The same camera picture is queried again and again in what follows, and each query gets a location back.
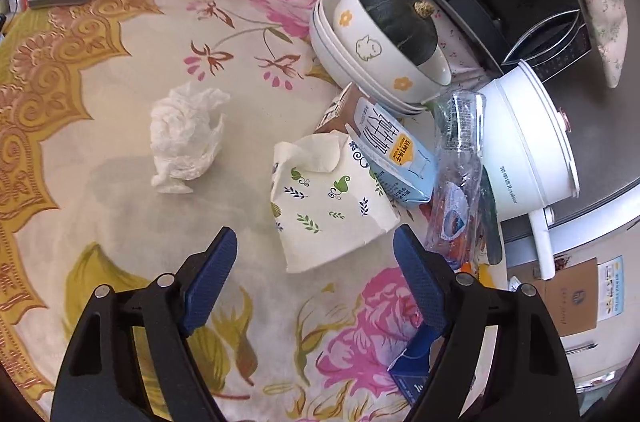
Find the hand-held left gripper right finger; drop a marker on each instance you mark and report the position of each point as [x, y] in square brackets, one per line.
[420, 272]

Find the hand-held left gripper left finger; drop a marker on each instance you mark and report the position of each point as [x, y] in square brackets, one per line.
[210, 272]

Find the white floral tissue pack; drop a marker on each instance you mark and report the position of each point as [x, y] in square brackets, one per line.
[325, 212]

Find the light blue milk carton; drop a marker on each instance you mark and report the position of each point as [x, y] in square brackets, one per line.
[395, 152]

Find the crushed clear plastic bottle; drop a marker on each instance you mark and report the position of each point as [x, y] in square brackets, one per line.
[460, 142]

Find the white tissue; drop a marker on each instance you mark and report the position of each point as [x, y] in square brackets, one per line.
[185, 137]

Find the floral tablecloth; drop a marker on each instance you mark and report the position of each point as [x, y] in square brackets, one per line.
[125, 212]

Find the dark blue paper packet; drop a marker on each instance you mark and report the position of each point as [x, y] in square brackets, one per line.
[415, 382]

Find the cardboard box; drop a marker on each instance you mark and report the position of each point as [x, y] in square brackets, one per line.
[565, 297]

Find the white electric pot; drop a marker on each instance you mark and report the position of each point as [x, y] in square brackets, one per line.
[525, 142]

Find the brown drink carton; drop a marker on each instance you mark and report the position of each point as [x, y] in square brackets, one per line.
[350, 100]

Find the white cabinet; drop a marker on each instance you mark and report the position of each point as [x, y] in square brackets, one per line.
[610, 342]

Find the white flower print bowl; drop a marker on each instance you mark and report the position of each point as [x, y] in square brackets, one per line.
[370, 52]

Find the white bowl blue rim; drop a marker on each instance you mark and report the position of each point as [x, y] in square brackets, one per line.
[330, 52]
[320, 45]

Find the dark green pumpkin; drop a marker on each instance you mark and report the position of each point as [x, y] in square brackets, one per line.
[395, 22]

